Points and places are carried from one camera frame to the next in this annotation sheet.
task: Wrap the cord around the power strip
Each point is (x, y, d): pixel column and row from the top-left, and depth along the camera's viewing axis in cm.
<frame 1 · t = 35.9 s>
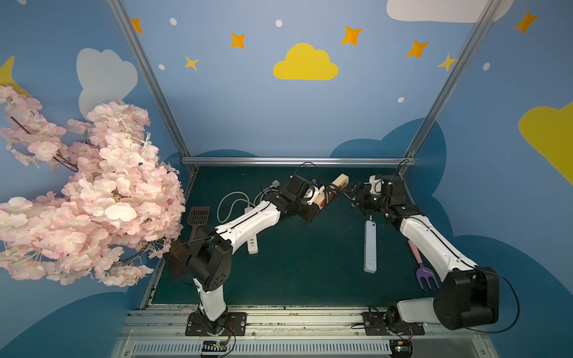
left hand: (317, 205, 85), fingers open
right hand: (350, 192, 84), fingers open
black slotted spatula: (198, 216, 103), on the table

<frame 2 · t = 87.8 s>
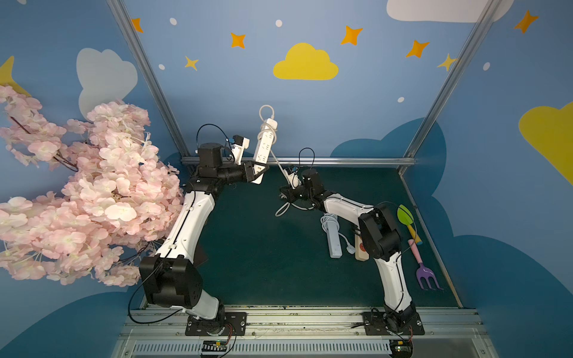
left hand: (266, 163, 75), fingers open
right hand: (283, 185, 97), fingers closed
green yellow garden trowel: (405, 217, 104), on the table
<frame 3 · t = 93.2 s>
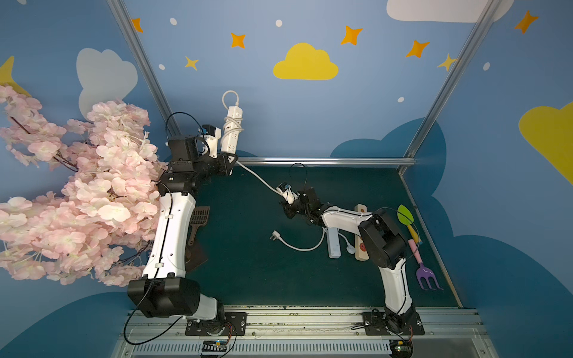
left hand: (231, 152, 72), fingers open
right hand: (283, 199, 97), fingers closed
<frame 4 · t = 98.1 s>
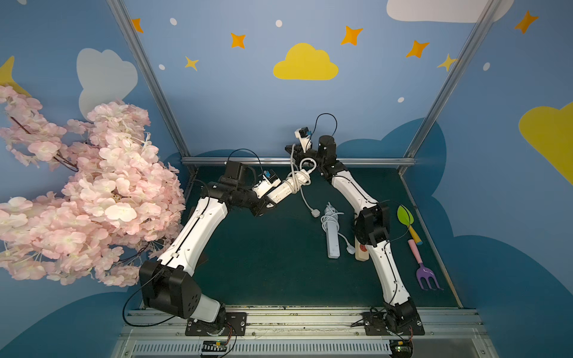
left hand: (272, 199, 78), fingers open
right hand: (290, 144, 93), fingers closed
